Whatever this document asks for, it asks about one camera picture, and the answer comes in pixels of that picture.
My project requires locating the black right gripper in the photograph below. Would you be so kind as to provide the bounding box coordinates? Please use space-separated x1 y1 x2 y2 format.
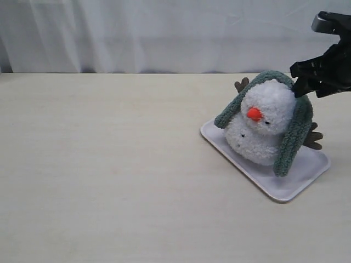
290 37 350 98

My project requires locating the green knitted scarf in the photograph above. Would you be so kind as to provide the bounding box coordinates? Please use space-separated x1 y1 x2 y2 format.
214 70 314 178

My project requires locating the white plush snowman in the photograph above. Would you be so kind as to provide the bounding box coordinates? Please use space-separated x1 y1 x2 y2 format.
222 77 324 167

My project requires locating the white rectangular plastic tray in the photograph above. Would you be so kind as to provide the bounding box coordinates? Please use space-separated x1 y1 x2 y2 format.
200 119 331 203

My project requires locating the white background curtain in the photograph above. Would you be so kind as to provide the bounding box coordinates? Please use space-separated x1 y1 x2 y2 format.
1 1 350 73

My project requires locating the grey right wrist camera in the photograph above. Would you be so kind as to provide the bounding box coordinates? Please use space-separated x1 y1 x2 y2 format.
311 11 350 35

